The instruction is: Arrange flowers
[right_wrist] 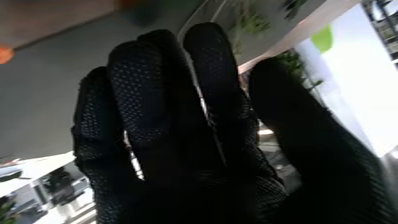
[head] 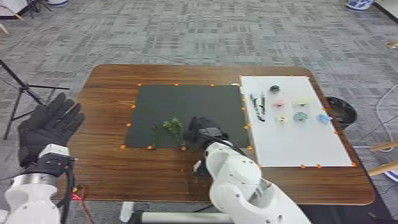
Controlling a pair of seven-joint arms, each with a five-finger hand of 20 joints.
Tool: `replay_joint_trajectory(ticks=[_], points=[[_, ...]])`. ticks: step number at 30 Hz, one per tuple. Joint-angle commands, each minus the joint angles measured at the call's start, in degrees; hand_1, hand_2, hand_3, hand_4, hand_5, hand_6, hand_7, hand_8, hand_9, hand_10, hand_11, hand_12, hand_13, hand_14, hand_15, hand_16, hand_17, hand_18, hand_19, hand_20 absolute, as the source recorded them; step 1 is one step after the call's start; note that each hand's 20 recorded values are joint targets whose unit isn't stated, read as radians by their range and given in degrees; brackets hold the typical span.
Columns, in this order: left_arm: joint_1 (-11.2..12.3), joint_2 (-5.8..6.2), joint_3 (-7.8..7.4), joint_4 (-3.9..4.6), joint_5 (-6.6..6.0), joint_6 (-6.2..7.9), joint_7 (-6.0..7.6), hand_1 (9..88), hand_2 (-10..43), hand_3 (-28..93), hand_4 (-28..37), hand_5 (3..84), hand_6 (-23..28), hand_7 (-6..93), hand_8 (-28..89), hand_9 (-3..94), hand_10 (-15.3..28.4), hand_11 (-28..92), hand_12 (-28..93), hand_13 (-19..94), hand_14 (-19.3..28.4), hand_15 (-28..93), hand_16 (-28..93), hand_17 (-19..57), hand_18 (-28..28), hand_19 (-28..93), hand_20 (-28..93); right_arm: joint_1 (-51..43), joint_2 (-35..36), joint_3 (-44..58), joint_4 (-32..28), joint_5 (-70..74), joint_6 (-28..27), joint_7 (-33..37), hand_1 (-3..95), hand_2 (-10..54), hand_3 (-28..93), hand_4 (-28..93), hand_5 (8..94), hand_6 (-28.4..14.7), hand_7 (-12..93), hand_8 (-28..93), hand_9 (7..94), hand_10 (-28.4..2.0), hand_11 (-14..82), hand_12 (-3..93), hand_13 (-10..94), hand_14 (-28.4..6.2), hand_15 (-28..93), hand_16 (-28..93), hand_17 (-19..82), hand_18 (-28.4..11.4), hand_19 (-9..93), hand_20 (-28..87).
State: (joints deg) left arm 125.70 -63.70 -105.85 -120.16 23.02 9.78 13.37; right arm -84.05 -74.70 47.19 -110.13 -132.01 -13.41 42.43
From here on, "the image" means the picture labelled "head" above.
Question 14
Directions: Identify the teal flower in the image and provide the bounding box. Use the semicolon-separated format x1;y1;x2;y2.
294;111;311;122

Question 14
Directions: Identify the dark mat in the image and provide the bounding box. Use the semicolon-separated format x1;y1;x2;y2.
123;84;253;150

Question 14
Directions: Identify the black bin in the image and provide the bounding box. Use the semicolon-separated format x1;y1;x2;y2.
324;96;359;130

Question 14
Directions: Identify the pale grey bar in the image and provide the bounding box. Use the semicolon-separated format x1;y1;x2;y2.
127;210;237;224

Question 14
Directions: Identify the black cable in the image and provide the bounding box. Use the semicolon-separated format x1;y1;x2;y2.
59;164;80;224

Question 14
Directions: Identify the blue and white vase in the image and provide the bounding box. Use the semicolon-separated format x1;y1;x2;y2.
45;0;71;8
345;0;377;12

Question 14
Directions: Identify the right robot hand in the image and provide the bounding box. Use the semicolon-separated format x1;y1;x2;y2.
182;115;231;146

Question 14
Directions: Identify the white sheet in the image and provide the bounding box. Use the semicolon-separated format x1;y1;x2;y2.
238;75;358;168

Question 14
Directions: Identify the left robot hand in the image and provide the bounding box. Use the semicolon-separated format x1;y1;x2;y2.
16;93;87;168

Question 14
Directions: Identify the black tripod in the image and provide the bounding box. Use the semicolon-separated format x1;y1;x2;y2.
0;59;71;141

